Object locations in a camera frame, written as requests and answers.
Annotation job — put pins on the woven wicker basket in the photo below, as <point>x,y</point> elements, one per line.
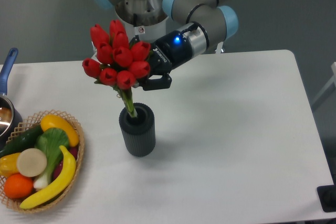
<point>23,126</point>

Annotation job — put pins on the dark grey ribbed vase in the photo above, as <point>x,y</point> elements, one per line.
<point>138,133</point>

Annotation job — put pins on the yellow banana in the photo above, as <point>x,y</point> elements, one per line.
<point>57,186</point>

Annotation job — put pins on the green bok choy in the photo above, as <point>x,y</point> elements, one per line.
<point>49,143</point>

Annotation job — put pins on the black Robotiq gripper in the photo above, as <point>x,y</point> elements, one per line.
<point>168,53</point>

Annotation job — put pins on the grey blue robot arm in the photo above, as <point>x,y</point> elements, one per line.
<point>204,23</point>

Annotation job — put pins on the blue handled saucepan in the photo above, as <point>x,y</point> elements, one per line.
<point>10,117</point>

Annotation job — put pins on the orange fruit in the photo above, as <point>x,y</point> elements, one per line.
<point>18,186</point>

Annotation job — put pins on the black device at edge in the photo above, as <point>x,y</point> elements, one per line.
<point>327,197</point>

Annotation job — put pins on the yellow bell pepper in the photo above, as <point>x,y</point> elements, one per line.
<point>8,165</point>

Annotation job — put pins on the white furniture leg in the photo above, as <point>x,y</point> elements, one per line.
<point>325,91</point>

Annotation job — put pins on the purple red vegetable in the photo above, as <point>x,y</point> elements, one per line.
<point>58,169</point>

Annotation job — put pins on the red tulip bouquet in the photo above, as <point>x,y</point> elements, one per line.
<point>117,65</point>

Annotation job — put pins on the yellow squash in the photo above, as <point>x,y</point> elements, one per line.
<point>55,121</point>

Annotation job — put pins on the green cucumber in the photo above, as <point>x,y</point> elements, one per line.
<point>22,142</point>

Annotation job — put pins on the white metal base frame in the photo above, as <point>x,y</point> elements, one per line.
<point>217,49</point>

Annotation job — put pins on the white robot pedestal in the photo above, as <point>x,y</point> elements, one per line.
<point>143,18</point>

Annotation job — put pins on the beige round disc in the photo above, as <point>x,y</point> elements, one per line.
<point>31,162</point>

